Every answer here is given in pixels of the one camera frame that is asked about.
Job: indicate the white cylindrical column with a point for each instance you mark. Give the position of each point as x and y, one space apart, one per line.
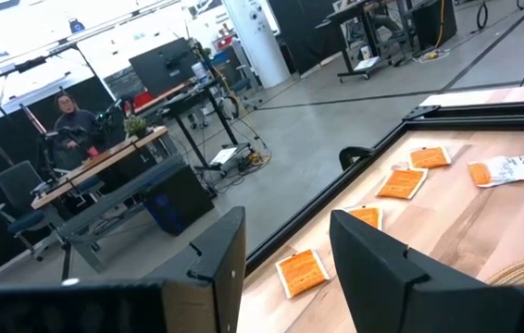
257 41

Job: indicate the black computer tower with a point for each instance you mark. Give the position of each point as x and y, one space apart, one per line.
176 199

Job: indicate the white paper sheet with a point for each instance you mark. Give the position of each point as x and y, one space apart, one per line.
223 156

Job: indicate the black rig frame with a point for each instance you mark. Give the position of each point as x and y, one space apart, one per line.
35 65

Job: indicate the black aluminium table frame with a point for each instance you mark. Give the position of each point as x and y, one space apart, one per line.
498 119

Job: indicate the wooden desk grey legs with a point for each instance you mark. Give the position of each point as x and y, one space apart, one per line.
100 162

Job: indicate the person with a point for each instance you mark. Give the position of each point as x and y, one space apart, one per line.
72 122

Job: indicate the black standing desk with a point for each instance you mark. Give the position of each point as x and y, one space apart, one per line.
197 99

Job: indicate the orange and white tea packet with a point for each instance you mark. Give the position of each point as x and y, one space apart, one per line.
505 170

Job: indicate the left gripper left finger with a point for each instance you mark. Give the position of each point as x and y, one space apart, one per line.
197 277

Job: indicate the black monitor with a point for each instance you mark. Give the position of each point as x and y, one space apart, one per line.
165 67

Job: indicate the grey chair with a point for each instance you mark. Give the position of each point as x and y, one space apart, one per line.
19 194

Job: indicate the black rolling desk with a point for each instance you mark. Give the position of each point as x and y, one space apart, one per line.
364 32

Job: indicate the plain orange tea packet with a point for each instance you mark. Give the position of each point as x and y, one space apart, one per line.
302 273
429 157
367 216
402 183

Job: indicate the dark partition panels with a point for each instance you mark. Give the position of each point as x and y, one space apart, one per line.
303 32

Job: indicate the small potted desk plant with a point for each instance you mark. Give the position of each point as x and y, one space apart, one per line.
135 126

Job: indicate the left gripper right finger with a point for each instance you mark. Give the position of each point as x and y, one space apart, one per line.
382 282

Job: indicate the black box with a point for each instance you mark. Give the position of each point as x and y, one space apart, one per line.
433 20

